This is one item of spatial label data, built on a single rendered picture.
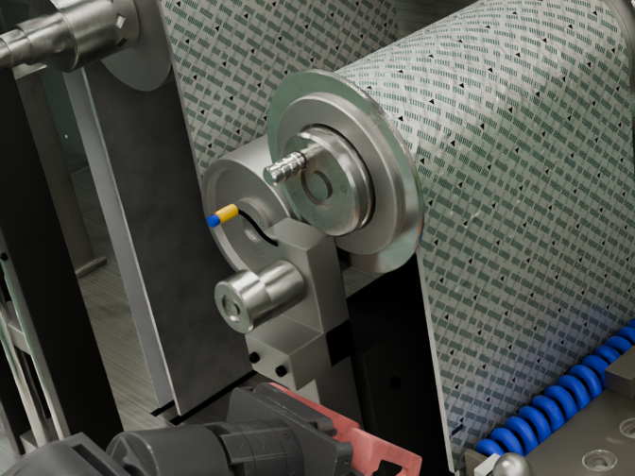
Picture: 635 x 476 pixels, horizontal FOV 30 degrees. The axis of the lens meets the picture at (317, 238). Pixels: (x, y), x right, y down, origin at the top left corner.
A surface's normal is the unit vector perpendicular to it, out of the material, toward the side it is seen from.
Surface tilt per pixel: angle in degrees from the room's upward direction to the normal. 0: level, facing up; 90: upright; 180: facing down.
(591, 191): 90
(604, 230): 90
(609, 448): 0
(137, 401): 0
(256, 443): 42
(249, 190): 90
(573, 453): 0
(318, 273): 90
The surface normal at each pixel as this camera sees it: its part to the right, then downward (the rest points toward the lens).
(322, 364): 0.67, 0.25
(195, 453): 0.55, -0.61
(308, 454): -0.73, -0.03
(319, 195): -0.73, 0.43
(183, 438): 0.40, -0.83
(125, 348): -0.17, -0.87
